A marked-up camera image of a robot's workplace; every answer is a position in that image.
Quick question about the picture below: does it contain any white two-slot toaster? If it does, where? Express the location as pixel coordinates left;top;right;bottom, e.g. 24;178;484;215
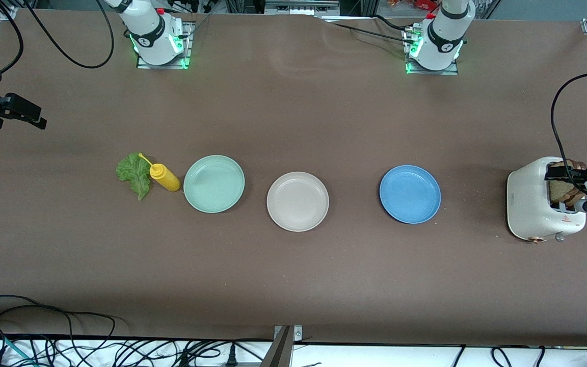
506;156;587;244

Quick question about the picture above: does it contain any yellow mustard squeeze bottle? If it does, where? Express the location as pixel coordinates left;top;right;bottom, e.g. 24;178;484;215
138;153;181;193

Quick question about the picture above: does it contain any blue plate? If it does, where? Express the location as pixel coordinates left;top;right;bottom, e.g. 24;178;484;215
379;164;442;225

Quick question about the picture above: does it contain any grey metal box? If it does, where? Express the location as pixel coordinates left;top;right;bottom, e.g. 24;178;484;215
264;0;340;16

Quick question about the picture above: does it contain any red packet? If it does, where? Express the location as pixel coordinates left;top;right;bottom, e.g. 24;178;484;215
388;0;438;12

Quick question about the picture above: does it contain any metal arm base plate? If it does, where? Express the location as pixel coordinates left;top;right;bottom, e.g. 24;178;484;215
137;20;195;69
402;27;460;76

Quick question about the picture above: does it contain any aluminium profile post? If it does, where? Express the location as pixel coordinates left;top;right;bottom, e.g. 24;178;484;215
260;325;303;367

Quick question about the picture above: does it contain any pale green plate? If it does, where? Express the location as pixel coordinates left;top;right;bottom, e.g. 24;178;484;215
183;154;246;214

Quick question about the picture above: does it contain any beige plate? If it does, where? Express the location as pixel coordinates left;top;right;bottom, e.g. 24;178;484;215
266;171;330;233

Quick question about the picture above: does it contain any light brown bread slice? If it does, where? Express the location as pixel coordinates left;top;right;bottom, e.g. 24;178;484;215
550;161;582;204

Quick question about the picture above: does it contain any green lettuce leaf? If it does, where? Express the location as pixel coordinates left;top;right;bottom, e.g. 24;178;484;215
116;152;152;201

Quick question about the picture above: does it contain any dark crusted bread slice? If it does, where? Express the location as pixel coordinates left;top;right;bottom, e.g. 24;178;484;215
568;161;587;207

